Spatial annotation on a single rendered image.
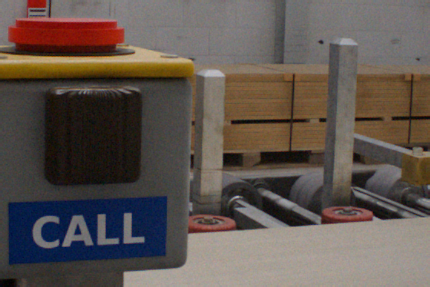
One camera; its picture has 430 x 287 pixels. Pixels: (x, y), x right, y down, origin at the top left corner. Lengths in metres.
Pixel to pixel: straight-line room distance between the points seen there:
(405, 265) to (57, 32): 1.00
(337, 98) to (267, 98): 5.23
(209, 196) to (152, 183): 1.23
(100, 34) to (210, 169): 1.22
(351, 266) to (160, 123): 0.96
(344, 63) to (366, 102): 5.60
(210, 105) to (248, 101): 5.26
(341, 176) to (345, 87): 0.14
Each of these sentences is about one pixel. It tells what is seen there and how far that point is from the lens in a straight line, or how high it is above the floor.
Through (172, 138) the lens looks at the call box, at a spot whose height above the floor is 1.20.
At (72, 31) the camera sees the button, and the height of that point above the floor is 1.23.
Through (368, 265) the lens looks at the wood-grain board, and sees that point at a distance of 1.28.
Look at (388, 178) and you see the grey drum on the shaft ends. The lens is 2.20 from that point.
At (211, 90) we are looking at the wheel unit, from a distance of 1.52.
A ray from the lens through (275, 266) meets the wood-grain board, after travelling 1.25.
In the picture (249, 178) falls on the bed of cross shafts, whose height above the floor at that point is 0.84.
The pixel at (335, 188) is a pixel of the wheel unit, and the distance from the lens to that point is 1.64.
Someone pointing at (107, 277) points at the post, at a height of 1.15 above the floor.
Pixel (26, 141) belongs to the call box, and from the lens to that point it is 0.31.
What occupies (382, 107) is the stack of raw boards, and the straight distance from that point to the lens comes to 7.29.
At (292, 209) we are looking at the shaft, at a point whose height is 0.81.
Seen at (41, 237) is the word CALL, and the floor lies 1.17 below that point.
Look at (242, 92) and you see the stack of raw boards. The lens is 6.75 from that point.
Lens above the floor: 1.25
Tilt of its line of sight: 8 degrees down
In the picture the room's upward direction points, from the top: 2 degrees clockwise
